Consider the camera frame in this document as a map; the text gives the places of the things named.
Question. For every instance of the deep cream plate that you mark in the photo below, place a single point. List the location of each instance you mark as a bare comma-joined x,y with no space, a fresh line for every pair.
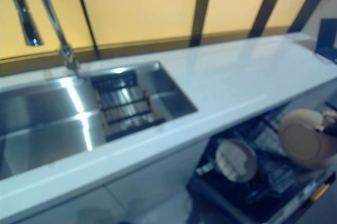
234,160

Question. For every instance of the dark window frame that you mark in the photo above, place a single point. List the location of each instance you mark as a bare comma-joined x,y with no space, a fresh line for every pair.
204,2

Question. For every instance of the chrome kitchen faucet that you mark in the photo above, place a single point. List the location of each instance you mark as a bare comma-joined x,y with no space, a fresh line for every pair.
50,10

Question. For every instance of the black sink dish rack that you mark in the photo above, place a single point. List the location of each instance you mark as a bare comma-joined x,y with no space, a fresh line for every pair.
126,108

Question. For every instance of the stainless steel sink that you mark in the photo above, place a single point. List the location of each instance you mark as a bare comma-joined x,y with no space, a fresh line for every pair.
47,118

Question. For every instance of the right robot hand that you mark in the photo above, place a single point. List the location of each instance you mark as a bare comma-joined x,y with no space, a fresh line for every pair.
329,122

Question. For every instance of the white cabinet door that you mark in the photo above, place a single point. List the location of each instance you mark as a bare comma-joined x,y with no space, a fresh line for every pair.
52,208
158,176

